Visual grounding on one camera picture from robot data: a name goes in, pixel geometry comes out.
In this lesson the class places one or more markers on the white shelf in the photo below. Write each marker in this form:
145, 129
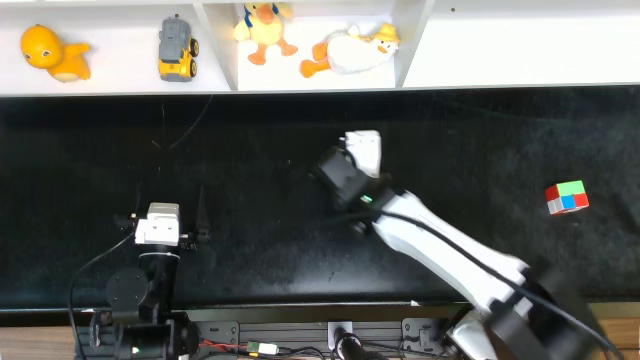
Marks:
500, 55

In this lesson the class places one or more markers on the grey and yellow toy truck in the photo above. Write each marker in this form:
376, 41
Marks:
175, 50

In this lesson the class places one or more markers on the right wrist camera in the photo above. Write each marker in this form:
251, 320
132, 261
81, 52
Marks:
365, 150

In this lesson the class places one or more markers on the white plush duck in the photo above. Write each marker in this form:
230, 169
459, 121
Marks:
355, 52

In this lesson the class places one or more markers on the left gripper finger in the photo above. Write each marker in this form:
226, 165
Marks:
203, 225
138, 210

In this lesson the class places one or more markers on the yellow plush duck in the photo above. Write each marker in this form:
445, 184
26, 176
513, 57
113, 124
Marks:
265, 30

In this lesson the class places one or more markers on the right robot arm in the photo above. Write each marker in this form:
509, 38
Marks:
430, 250

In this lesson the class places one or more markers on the mounting rail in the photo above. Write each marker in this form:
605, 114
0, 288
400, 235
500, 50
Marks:
300, 332

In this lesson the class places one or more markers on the many-coloured puzzle cube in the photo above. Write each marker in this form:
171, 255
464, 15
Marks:
567, 197

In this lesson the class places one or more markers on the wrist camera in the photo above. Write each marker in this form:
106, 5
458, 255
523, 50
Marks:
365, 150
157, 230

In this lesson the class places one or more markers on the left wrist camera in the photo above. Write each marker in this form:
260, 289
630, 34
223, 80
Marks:
157, 230

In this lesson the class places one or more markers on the orange rubber dinosaur toy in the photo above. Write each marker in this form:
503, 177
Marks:
47, 50

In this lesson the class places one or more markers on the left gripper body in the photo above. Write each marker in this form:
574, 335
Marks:
188, 241

